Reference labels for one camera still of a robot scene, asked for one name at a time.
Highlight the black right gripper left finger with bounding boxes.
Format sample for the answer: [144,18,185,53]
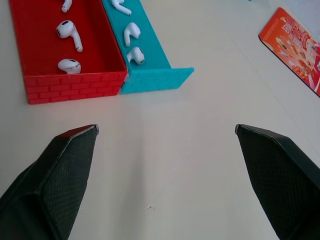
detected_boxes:
[0,124,100,240]

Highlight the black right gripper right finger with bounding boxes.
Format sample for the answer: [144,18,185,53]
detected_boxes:
[234,123,320,240]

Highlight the orange printed packet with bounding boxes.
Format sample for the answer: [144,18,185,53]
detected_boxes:
[258,7,320,98]

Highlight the white earbud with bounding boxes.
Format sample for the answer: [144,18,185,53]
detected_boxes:
[55,20,84,53]
[61,0,73,13]
[126,46,146,66]
[109,0,132,16]
[123,22,141,48]
[57,58,82,75]

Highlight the red brick-pattern tray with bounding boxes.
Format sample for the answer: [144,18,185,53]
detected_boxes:
[8,0,129,105]

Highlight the teal brick-pattern tray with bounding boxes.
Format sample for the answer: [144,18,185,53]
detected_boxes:
[101,0,195,95]

